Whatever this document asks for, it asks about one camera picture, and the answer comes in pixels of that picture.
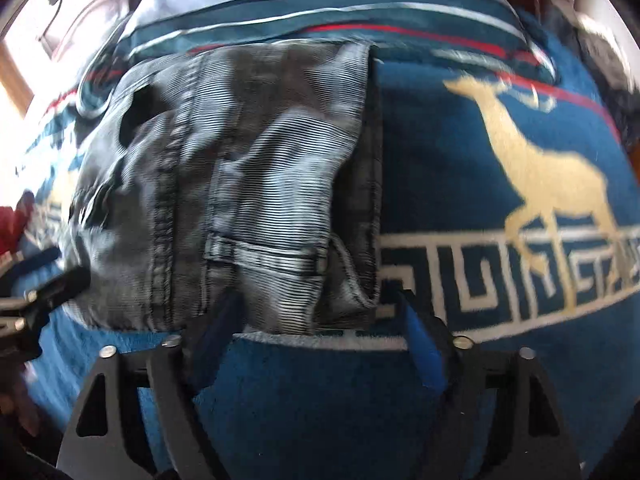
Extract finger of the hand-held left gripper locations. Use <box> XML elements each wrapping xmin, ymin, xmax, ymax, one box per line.
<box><xmin>0</xmin><ymin>265</ymin><xmax>97</xmax><ymax>362</ymax></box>
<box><xmin>0</xmin><ymin>246</ymin><xmax>62</xmax><ymax>287</ymax></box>

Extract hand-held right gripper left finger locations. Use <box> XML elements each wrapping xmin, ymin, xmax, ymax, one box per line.
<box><xmin>56</xmin><ymin>290</ymin><xmax>246</xmax><ymax>480</ymax></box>

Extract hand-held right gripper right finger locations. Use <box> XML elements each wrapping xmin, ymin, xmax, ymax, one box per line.
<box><xmin>397</xmin><ymin>290</ymin><xmax>583</xmax><ymax>480</ymax></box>

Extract grey denim pants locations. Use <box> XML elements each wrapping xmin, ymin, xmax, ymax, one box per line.
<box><xmin>60</xmin><ymin>39</ymin><xmax>385</xmax><ymax>336</ymax></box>

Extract person's left hand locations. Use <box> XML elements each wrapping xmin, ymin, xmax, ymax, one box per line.
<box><xmin>0</xmin><ymin>365</ymin><xmax>42</xmax><ymax>438</ymax></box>

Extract red cloth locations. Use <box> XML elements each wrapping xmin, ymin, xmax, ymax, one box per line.
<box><xmin>0</xmin><ymin>191</ymin><xmax>37</xmax><ymax>257</ymax></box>

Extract blue printed plush blanket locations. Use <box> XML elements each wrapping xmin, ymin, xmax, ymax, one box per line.
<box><xmin>10</xmin><ymin>7</ymin><xmax>640</xmax><ymax>480</ymax></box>

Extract teal striped cloth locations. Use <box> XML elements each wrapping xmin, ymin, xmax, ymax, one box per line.
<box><xmin>75</xmin><ymin>0</ymin><xmax>558</xmax><ymax>116</ymax></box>

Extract wooden window frame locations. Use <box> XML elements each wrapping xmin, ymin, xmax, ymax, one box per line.
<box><xmin>0</xmin><ymin>37</ymin><xmax>33</xmax><ymax>118</ymax></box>

